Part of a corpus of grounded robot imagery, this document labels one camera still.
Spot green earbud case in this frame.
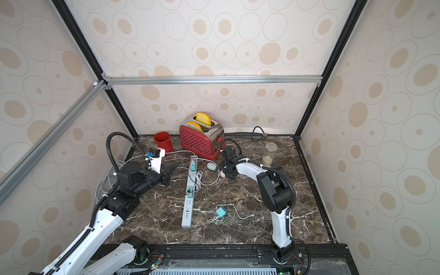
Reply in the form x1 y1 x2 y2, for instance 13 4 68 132
207 162 217 171

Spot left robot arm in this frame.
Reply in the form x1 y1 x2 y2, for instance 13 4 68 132
41 132 176 275

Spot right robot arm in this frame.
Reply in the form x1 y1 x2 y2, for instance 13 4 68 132
219 138 311 264

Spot red toaster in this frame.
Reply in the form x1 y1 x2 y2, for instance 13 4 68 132
179 113 224 160

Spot rear yellow toast slice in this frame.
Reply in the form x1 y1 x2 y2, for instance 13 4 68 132
195 112 212 127

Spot yellow toast slice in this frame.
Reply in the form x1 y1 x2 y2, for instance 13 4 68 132
195 112 212 127
187 121 203 132

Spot front yellow toast slice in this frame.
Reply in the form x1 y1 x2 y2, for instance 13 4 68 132
187 121 203 132

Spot red metal cup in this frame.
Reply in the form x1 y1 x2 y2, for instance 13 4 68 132
154 131 174 153

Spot white power strip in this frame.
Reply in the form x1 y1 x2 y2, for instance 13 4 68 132
181 156 198 228

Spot grey power strip cord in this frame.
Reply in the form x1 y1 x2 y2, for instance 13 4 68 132
93 150 197 204

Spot black toaster cord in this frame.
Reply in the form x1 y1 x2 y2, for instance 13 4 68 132
225 125 268 142

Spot horizontal aluminium rail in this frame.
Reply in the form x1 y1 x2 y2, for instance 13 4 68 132
105 75 323 85

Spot left aluminium rail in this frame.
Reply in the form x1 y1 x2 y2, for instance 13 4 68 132
1 80 105 203

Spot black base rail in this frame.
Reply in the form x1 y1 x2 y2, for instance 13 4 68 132
61 243 360 275

